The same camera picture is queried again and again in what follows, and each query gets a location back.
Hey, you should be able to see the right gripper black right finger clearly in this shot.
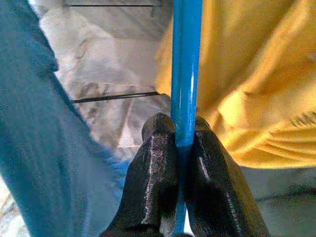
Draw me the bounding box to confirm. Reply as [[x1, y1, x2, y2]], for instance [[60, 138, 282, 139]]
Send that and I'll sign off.
[[184, 116, 271, 237]]

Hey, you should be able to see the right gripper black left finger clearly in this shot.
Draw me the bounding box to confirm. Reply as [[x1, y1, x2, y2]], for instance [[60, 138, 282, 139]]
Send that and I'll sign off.
[[100, 112, 179, 237]]

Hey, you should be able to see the blue plastic hanger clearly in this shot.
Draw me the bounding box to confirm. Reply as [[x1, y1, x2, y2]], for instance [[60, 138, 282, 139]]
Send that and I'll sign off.
[[170, 0, 203, 237]]

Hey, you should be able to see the dark green sofa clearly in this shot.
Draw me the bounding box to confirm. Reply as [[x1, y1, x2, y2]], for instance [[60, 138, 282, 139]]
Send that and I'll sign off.
[[240, 165, 316, 237]]

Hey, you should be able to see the yellow printed t-shirt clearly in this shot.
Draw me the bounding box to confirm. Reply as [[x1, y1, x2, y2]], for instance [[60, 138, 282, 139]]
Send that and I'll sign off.
[[155, 0, 316, 170]]

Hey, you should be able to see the blue shirt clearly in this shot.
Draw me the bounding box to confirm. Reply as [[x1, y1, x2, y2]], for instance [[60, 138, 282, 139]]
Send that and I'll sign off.
[[0, 0, 129, 237]]

